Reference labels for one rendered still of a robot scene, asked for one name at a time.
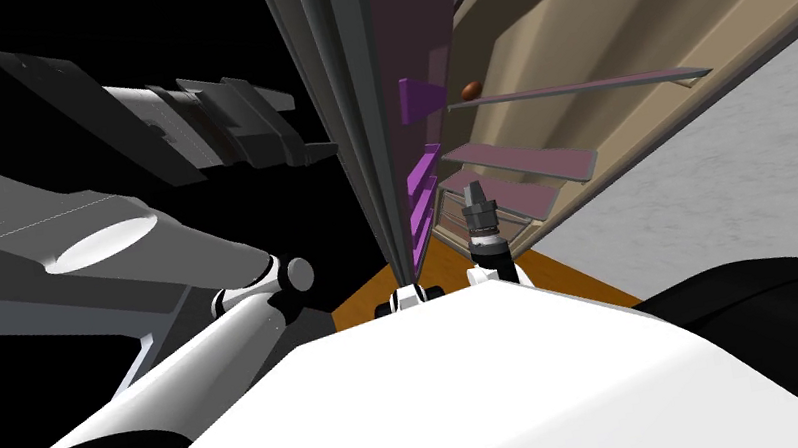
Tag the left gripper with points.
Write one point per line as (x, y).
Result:
(221, 128)

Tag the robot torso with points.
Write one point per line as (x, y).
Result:
(439, 412)

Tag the brown egg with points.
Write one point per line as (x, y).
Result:
(471, 90)

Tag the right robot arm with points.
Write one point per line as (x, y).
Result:
(792, 345)

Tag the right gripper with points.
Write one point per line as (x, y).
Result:
(481, 215)

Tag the purple fridge door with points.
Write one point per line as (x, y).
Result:
(412, 11)

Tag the beige fridge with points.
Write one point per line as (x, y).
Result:
(613, 1)

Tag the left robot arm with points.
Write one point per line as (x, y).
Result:
(83, 228)

